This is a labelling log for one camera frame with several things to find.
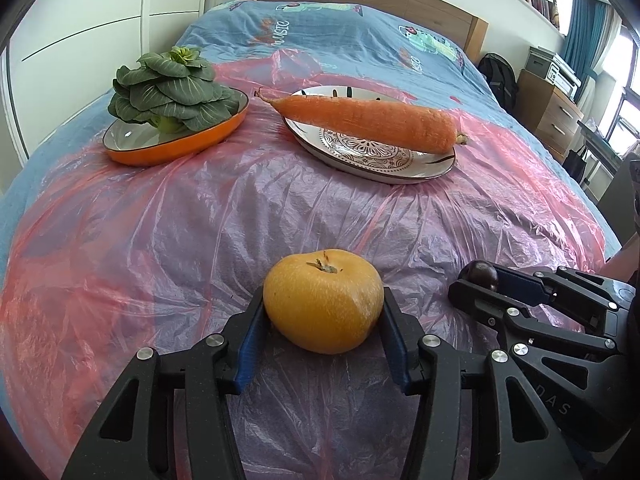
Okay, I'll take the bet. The orange oval dish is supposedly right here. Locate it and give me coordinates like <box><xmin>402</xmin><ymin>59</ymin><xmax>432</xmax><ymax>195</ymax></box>
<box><xmin>102</xmin><ymin>89</ymin><xmax>249</xmax><ymax>167</ymax></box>

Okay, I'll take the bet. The large orange carrot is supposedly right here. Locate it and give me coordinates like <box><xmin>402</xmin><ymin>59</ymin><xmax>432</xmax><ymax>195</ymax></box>
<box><xmin>254</xmin><ymin>87</ymin><xmax>469</xmax><ymax>155</ymax></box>

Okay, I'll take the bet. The white printer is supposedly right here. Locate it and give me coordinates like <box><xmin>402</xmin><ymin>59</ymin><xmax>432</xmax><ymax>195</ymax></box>
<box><xmin>525</xmin><ymin>46</ymin><xmax>582</xmax><ymax>102</ymax></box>

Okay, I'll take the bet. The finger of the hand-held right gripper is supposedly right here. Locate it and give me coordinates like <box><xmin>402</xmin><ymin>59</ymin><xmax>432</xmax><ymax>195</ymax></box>
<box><xmin>497</xmin><ymin>266</ymin><xmax>621</xmax><ymax>331</ymax></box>
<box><xmin>448</xmin><ymin>280</ymin><xmax>616</xmax><ymax>353</ymax></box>

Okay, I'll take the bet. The yellow pear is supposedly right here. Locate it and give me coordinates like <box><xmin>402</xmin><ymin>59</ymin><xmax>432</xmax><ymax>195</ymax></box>
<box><xmin>263</xmin><ymin>249</ymin><xmax>385</xmax><ymax>356</ymax></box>

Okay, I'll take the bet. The patterned white plate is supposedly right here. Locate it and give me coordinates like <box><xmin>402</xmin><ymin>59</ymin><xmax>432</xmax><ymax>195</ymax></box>
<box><xmin>282</xmin><ymin>85</ymin><xmax>457</xmax><ymax>185</ymax></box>

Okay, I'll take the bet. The pink plastic sheet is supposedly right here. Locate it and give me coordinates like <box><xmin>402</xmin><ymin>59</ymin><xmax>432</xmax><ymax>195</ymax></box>
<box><xmin>0</xmin><ymin>50</ymin><xmax>608</xmax><ymax>480</ymax></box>

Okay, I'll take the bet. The wooden drawer cabinet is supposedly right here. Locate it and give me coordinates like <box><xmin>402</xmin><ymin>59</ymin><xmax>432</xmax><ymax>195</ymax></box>
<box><xmin>517</xmin><ymin>69</ymin><xmax>586</xmax><ymax>163</ymax></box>

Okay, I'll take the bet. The black backpack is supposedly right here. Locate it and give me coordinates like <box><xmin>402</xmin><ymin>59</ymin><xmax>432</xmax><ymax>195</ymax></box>
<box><xmin>477</xmin><ymin>52</ymin><xmax>520</xmax><ymax>111</ymax></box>

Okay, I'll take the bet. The window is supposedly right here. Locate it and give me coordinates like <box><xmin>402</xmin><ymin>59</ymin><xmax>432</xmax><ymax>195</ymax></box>
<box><xmin>597</xmin><ymin>10</ymin><xmax>640</xmax><ymax>161</ymax></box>

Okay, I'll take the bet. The glass desk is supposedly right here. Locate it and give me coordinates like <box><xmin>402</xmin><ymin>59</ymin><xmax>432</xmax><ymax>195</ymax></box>
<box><xmin>577</xmin><ymin>119</ymin><xmax>626</xmax><ymax>161</ymax></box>

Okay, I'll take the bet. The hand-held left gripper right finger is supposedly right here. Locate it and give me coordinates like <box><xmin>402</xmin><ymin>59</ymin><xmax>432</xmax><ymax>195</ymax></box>
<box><xmin>382</xmin><ymin>286</ymin><xmax>583</xmax><ymax>480</ymax></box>

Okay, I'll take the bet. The teal curtain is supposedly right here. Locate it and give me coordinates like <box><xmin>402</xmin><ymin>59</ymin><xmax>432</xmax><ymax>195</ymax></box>
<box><xmin>557</xmin><ymin>0</ymin><xmax>613</xmax><ymax>92</ymax></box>

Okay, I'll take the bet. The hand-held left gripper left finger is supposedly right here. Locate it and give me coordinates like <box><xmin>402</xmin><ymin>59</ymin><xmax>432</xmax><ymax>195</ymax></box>
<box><xmin>62</xmin><ymin>285</ymin><xmax>271</xmax><ymax>480</ymax></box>

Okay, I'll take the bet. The white wardrobe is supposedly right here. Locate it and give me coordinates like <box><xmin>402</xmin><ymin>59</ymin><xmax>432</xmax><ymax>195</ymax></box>
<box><xmin>0</xmin><ymin>0</ymin><xmax>211</xmax><ymax>201</ymax></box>

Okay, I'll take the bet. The grey chair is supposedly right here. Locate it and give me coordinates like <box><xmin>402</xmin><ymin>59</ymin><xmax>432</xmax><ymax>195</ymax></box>
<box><xmin>597</xmin><ymin>157</ymin><xmax>640</xmax><ymax>261</ymax></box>

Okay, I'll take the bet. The green bok choy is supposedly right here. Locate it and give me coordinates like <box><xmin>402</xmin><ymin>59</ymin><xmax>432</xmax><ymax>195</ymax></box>
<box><xmin>108</xmin><ymin>46</ymin><xmax>240</xmax><ymax>134</ymax></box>

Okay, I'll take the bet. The small dark grape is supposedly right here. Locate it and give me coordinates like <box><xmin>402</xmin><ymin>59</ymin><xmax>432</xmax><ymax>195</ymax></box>
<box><xmin>460</xmin><ymin>260</ymin><xmax>499</xmax><ymax>291</ymax></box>

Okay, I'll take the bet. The navy shopping bag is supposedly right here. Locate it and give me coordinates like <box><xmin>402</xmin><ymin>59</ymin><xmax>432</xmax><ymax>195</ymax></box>
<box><xmin>564</xmin><ymin>147</ymin><xmax>593</xmax><ymax>183</ymax></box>

